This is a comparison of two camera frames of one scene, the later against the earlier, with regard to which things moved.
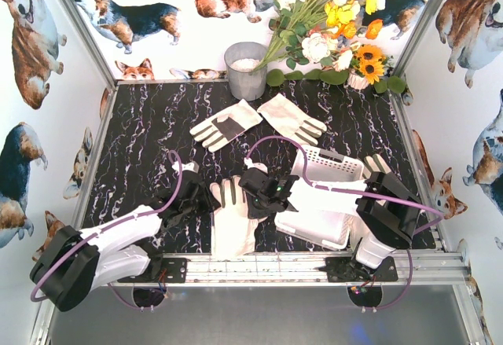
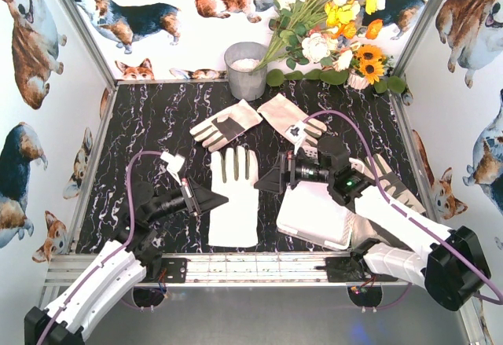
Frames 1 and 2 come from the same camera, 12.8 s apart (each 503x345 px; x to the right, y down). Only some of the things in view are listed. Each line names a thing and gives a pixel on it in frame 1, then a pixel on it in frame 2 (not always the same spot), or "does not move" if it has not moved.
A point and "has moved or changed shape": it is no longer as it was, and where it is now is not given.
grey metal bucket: x=240 y=59 does not move
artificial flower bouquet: x=325 y=16 does not move
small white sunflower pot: x=356 y=82 does not move
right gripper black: x=259 y=191 -> x=287 y=172
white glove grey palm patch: x=225 y=125 does not move
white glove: x=233 y=230 has moved or changed shape
